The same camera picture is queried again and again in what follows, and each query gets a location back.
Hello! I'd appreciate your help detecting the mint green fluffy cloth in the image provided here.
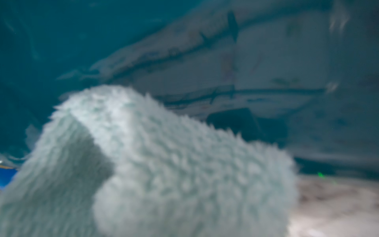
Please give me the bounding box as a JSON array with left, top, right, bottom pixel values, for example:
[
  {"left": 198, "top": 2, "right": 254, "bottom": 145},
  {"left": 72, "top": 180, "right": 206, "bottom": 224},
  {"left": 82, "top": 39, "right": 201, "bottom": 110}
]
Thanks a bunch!
[{"left": 1, "top": 86, "right": 298, "bottom": 237}]

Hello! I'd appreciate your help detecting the teal green rubber boot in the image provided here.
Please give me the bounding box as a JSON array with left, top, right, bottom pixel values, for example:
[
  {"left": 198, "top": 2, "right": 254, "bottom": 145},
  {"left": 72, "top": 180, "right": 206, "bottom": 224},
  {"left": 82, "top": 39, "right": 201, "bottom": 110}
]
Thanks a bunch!
[{"left": 1, "top": 1, "right": 379, "bottom": 180}]

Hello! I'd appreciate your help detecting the blue rubber boot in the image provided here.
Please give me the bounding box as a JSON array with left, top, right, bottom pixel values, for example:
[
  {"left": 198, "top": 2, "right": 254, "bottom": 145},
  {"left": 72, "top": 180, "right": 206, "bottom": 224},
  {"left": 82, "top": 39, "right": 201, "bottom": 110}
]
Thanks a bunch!
[{"left": 0, "top": 166, "right": 18, "bottom": 190}]

